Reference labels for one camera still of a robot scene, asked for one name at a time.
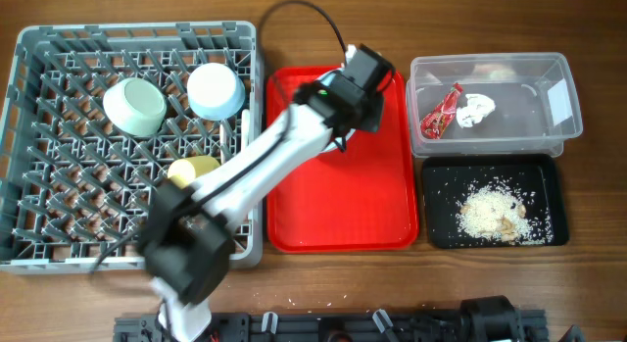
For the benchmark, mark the small green plate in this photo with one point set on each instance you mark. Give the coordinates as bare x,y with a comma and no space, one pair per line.
135,106

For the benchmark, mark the large light blue plate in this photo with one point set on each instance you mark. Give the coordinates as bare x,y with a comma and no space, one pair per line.
339,143

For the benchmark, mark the white tissue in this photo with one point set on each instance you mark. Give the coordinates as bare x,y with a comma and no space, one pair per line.
477,108

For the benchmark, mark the grey dishwasher rack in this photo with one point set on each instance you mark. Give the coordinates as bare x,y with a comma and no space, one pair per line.
72,184

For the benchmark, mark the light blue bowl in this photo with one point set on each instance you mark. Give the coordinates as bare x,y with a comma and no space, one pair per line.
215,92

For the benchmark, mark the yellow plastic cup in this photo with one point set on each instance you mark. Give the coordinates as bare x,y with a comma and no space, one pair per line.
182,172

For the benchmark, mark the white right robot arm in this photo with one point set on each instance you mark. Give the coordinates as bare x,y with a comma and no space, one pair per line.
497,319

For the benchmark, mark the white plastic fork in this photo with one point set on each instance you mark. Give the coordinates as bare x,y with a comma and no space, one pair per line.
223,144

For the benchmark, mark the white plastic spoon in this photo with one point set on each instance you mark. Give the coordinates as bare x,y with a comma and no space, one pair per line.
245,129

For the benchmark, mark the red plastic tray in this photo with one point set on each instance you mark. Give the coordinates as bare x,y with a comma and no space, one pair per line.
361,199

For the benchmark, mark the red snack wrapper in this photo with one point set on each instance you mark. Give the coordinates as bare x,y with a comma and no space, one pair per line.
434,124

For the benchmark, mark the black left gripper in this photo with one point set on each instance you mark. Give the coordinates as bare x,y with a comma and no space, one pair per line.
373,122

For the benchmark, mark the food scraps rice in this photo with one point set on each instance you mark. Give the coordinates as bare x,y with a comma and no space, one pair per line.
500,213

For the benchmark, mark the clear plastic bin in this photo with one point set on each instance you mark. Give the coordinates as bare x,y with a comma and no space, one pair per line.
537,106

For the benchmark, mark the black plastic tray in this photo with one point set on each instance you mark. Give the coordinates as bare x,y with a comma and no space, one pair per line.
445,178

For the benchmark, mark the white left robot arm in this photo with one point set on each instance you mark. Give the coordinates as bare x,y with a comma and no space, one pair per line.
187,241

